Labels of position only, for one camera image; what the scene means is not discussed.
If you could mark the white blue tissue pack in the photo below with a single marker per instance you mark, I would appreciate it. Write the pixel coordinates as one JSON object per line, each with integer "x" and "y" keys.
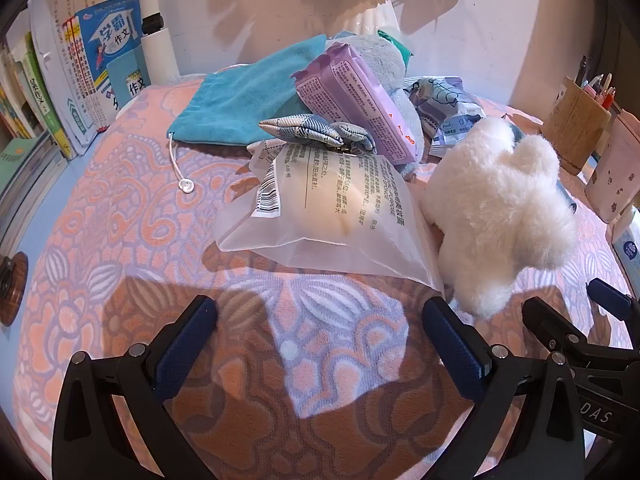
{"x": 629, "y": 250}

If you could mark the row of books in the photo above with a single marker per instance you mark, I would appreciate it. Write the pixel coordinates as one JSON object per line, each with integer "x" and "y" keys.
{"x": 100, "y": 45}

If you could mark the purple tissue packet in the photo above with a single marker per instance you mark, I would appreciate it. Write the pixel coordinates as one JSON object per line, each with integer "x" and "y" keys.
{"x": 350, "y": 90}

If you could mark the blue cartoon printed packet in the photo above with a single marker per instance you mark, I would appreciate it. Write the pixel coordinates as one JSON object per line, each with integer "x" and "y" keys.
{"x": 435, "y": 92}

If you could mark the patterned fabric bow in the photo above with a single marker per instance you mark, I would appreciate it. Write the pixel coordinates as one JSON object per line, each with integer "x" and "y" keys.
{"x": 300, "y": 127}

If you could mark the grey-blue plush toy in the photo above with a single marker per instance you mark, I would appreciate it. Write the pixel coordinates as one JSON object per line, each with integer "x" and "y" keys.
{"x": 385, "y": 67}

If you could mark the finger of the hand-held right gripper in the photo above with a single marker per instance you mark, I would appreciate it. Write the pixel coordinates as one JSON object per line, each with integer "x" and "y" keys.
{"x": 610, "y": 297}
{"x": 550, "y": 322}

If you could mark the round wooden disc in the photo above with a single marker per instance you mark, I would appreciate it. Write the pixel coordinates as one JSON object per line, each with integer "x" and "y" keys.
{"x": 14, "y": 290}

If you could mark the white ribbed vase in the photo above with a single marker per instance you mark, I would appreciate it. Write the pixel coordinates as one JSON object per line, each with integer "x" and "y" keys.
{"x": 370, "y": 15}

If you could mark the wooden pen holder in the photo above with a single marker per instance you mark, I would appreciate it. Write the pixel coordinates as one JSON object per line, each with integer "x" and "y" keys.
{"x": 575, "y": 125}

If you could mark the white fluffy plush toy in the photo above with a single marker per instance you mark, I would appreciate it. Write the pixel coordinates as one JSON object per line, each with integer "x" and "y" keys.
{"x": 500, "y": 210}

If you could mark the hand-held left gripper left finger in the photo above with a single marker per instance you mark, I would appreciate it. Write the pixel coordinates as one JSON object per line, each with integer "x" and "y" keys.
{"x": 187, "y": 347}

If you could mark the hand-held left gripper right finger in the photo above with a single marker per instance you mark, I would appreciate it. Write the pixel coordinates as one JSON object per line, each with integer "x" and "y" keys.
{"x": 455, "y": 350}

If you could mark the translucent plastic bag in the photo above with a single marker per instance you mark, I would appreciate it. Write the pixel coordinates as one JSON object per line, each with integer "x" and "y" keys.
{"x": 325, "y": 210}

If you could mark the pink pencil case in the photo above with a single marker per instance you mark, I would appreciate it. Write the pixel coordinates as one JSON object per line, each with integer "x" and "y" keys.
{"x": 615, "y": 170}

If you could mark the blue white labelled packet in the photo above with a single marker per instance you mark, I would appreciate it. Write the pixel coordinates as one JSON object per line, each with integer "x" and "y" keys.
{"x": 457, "y": 132}

